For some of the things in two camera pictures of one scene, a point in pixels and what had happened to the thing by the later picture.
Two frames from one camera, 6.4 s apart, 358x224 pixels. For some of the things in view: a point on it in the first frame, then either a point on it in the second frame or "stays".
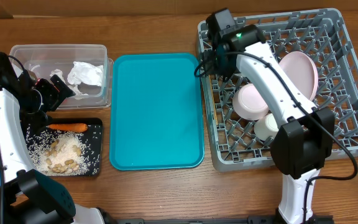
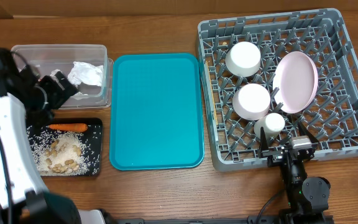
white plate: [301, 71] stays
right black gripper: [211, 66] -> [275, 155]
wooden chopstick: [212, 99] stays
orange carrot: [69, 127] stays
